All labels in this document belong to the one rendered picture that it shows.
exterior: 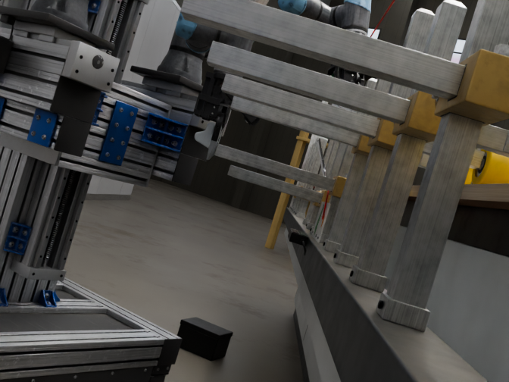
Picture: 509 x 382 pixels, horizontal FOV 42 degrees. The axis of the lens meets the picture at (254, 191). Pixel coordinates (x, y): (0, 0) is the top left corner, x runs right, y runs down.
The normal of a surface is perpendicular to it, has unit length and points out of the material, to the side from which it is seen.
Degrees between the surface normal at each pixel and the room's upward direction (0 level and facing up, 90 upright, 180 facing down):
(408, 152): 90
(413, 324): 90
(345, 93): 90
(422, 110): 90
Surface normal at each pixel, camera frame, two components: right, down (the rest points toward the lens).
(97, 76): 0.78, 0.25
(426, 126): -0.03, 0.00
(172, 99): -0.55, -0.16
